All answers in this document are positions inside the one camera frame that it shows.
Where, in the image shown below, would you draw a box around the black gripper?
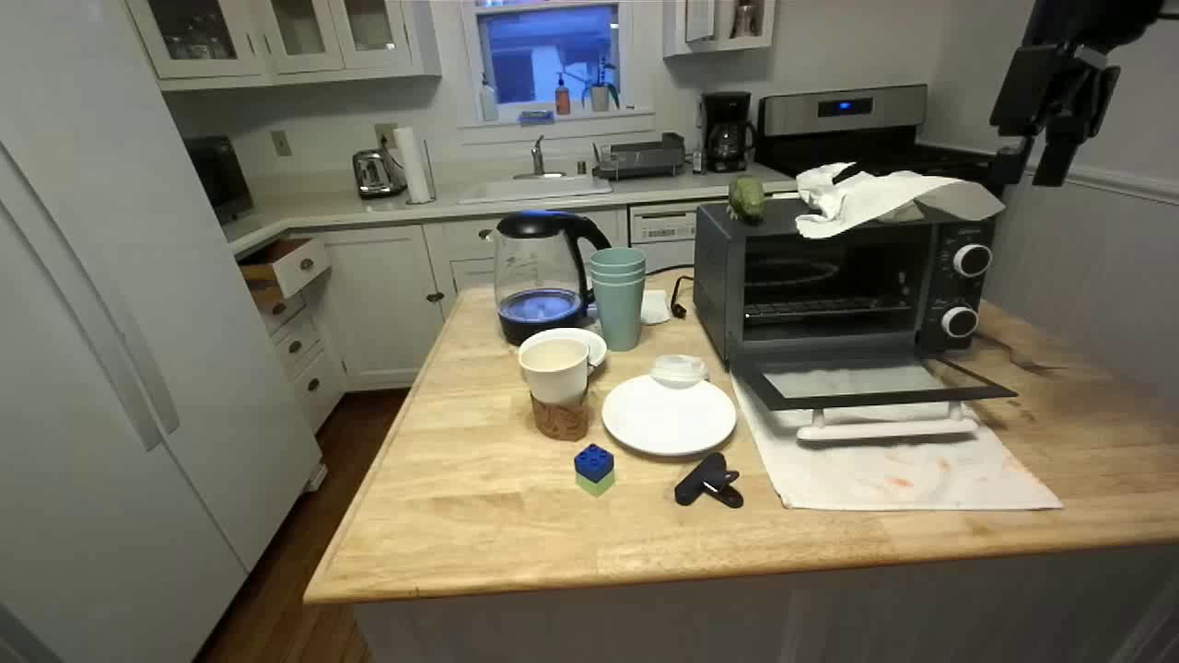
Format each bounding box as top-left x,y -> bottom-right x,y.
987,0 -> 1170,191

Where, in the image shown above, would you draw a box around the black toaster oven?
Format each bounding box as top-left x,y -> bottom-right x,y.
692,194 -> 1022,413

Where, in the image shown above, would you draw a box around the white paper plate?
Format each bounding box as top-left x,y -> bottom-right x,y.
602,372 -> 741,459

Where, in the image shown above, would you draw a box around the white crumpled cloth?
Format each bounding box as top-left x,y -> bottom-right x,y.
791,157 -> 1010,244

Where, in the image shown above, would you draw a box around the stainless steel stove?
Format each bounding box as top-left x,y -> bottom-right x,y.
756,82 -> 1024,191

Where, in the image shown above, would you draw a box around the black coffee maker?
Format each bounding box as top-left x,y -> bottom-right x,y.
702,88 -> 756,178

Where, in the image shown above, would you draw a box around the white stained mat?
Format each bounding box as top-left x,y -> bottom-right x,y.
730,372 -> 1067,514

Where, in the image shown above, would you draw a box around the small white container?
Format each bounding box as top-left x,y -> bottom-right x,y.
639,287 -> 680,326

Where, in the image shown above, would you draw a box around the small white bowl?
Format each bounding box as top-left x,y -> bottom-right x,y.
648,348 -> 710,391

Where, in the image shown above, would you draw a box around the teal stacked cups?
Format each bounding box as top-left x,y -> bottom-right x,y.
585,246 -> 648,354

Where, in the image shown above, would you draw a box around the kitchen window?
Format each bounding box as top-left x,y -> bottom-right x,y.
461,0 -> 656,129

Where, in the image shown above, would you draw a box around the black clip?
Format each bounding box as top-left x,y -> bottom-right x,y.
670,449 -> 747,512

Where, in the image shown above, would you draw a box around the glass electric kettle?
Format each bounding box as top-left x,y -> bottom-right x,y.
489,210 -> 617,345

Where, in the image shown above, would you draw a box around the white mug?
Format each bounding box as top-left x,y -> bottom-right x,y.
511,332 -> 596,410

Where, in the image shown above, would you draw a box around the white kitchen island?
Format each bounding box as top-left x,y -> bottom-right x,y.
303,273 -> 1179,663

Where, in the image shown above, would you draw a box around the blue green sponge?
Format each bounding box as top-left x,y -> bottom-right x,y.
570,440 -> 620,502

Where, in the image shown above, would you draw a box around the paper towel roll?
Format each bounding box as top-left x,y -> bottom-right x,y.
390,121 -> 440,210

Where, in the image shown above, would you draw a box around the silver toaster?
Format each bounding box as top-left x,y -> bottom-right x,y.
349,144 -> 411,202

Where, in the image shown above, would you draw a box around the white base cabinets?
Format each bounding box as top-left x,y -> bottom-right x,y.
224,169 -> 789,433

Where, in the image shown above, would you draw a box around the open white drawer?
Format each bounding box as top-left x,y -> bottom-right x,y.
238,233 -> 336,307

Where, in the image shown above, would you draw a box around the black countertop appliance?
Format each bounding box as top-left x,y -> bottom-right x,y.
186,133 -> 257,227

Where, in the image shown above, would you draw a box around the white refrigerator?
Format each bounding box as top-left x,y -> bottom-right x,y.
0,0 -> 325,663

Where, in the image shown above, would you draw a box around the small white wall cabinet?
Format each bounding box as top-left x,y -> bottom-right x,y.
661,0 -> 783,60

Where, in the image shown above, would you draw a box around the black power cord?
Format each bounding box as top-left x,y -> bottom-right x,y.
665,270 -> 702,323

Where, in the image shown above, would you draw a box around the white glass-door wall cabinets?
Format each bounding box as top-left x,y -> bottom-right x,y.
126,0 -> 441,93

